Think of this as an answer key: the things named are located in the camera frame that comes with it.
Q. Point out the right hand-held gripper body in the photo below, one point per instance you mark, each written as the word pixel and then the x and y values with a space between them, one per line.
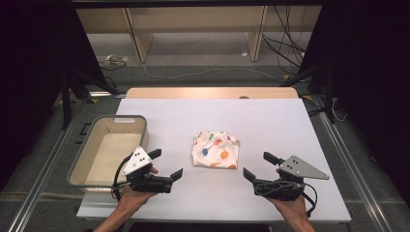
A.
pixel 298 167

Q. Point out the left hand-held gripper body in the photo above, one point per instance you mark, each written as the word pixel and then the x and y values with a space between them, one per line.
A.
pixel 138 161

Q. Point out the person's left hand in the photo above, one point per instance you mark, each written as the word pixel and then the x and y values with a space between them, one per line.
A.
pixel 135 198

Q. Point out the person's right hand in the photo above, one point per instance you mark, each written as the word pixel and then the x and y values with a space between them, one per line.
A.
pixel 293 208

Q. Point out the beige basket with grey rim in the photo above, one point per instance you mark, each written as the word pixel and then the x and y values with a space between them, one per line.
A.
pixel 106 154

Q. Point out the white pants with coloured dots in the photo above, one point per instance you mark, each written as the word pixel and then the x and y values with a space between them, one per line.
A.
pixel 215 154

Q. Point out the black tripod stand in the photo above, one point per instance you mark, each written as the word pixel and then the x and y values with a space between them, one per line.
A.
pixel 66 100
pixel 329 96

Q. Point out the light wooden table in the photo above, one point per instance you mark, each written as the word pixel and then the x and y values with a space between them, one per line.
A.
pixel 212 92

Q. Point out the dark curtain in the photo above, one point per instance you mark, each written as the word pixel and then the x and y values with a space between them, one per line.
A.
pixel 32 80
pixel 370 80

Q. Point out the beige wooden desk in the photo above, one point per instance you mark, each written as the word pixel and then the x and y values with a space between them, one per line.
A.
pixel 138 38

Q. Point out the aluminium floor rail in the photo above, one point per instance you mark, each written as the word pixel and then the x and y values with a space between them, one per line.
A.
pixel 42 174
pixel 354 167

